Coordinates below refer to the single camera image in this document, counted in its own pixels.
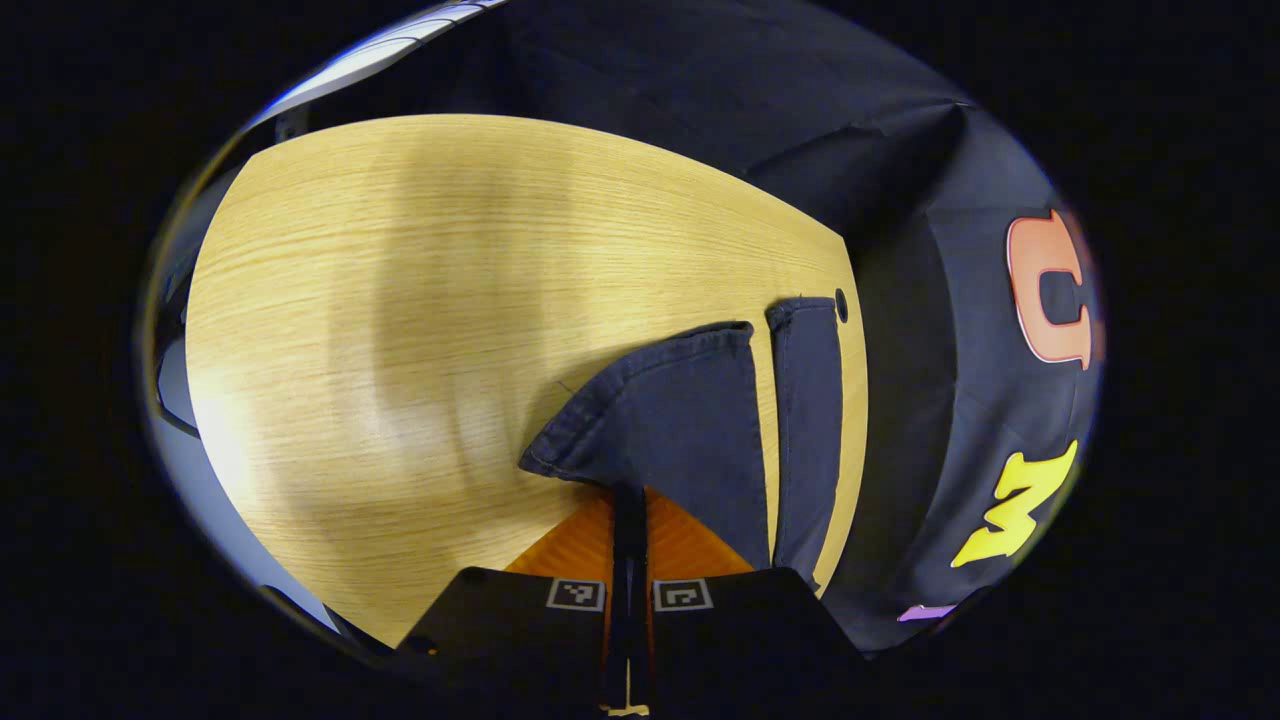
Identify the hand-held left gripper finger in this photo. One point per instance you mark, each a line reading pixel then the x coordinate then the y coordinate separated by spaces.
pixel 640 620
pixel 620 620

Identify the dark grey jeans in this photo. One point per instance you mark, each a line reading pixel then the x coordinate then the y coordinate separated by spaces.
pixel 680 420

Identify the black backdrop cloth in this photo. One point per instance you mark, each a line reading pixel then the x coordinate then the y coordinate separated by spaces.
pixel 950 400

